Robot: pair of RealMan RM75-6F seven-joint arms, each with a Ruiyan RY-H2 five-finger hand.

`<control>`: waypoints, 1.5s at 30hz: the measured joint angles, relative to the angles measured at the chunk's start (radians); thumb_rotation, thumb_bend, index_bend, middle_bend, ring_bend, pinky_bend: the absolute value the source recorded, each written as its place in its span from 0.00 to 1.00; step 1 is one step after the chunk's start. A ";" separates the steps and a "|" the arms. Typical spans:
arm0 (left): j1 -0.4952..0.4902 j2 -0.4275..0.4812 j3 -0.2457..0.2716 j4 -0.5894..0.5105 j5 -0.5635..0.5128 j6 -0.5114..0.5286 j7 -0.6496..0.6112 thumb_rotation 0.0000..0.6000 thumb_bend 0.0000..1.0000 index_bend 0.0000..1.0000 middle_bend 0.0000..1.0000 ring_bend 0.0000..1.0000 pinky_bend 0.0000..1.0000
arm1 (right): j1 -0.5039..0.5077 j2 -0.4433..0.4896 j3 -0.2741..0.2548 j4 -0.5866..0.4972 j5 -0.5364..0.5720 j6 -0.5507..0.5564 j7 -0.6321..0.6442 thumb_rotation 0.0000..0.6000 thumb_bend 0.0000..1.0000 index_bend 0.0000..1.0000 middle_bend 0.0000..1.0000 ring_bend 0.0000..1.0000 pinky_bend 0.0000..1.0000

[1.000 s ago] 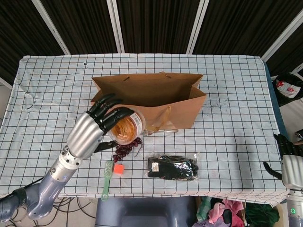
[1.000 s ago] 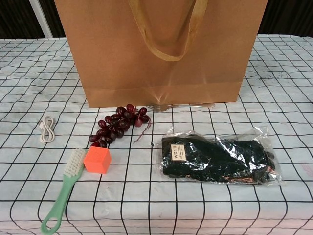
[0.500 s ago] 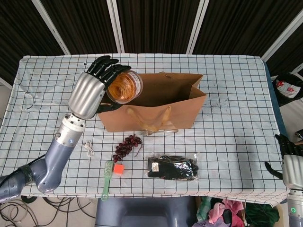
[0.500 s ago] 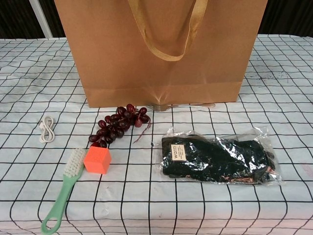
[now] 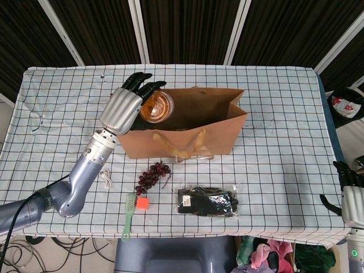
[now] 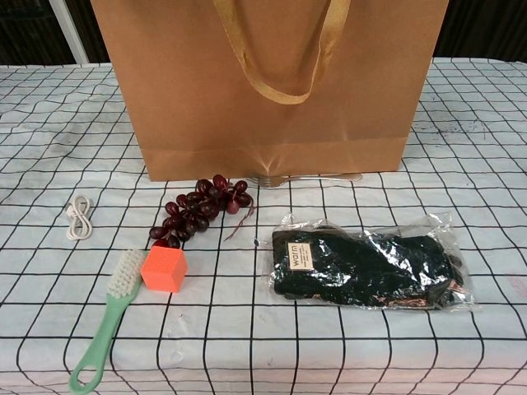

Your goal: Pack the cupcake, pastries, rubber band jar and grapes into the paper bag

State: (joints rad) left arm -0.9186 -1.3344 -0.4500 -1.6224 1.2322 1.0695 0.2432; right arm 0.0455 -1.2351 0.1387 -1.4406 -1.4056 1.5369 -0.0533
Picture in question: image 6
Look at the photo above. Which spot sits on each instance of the silver metal fork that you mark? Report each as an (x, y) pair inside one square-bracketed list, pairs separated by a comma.
[(288, 179)]

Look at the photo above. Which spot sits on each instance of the packaged black gloves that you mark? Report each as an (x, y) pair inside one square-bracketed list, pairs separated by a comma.
[(362, 267)]

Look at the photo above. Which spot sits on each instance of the checked white tablecloth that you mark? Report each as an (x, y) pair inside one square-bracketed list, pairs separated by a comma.
[(288, 349)]

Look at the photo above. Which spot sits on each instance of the brown paper bag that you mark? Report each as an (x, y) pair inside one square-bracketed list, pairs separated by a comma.
[(197, 103)]

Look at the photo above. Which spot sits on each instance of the dark red grape bunch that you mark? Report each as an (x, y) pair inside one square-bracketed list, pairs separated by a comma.
[(197, 205)]

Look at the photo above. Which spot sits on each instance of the orange cube block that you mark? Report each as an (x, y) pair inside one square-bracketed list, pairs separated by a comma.
[(162, 271)]

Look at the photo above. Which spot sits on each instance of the white partition post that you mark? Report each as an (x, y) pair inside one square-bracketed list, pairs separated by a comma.
[(72, 33)]

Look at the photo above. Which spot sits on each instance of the dark ribbed partition panel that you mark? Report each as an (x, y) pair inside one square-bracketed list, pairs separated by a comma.
[(84, 20), (481, 29), (24, 29)]

